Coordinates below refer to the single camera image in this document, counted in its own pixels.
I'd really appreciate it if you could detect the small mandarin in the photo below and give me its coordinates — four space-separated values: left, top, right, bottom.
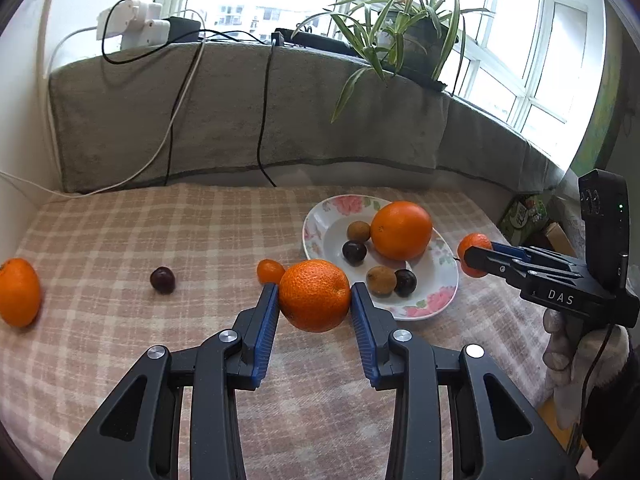
257 259 286 285
457 233 493 278

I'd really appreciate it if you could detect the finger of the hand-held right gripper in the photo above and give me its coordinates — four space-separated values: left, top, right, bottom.
492 241 585 272
463 246 584 292

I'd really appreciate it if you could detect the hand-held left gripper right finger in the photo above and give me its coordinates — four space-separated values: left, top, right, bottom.
349 282 580 480

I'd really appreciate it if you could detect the white charger plug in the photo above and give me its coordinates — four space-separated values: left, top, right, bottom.
95 2 137 39
132 2 164 23

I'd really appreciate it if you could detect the orange mandarin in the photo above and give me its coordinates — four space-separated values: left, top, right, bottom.
278 259 351 333
0 258 42 328

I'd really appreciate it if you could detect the green printed box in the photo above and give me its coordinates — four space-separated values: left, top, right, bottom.
500 194 551 243

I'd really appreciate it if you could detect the black power adapter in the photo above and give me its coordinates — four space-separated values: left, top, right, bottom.
167 16 204 44

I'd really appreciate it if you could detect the dark purple plum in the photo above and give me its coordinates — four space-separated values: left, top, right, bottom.
342 240 367 267
394 269 418 298
151 266 176 295

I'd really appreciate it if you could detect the grey blanket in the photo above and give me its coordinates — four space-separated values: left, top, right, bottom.
48 41 571 196

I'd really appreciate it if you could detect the checkered tablecloth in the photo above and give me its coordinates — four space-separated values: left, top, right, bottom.
0 182 556 480

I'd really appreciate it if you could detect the white cable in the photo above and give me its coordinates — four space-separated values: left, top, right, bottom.
46 22 101 192
0 37 206 199

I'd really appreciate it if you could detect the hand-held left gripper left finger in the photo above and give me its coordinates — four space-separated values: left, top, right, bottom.
52 284 281 480

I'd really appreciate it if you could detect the brown cardboard box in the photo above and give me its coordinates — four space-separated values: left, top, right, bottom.
544 221 577 257

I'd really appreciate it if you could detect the large smooth orange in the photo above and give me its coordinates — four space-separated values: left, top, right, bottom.
370 201 433 261

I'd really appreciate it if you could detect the floral white plate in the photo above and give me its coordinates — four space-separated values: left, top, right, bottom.
302 195 460 322

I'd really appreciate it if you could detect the spider plant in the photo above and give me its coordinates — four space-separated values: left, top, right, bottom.
292 0 496 123

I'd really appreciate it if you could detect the person's right hand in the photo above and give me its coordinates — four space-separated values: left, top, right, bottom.
542 307 631 426

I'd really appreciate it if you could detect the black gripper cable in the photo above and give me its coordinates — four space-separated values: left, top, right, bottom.
570 326 617 466

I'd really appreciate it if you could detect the black pot saucer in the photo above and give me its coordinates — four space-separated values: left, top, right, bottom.
400 71 448 92

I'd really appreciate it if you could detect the grey plant pot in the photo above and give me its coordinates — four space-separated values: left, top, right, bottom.
385 10 447 86

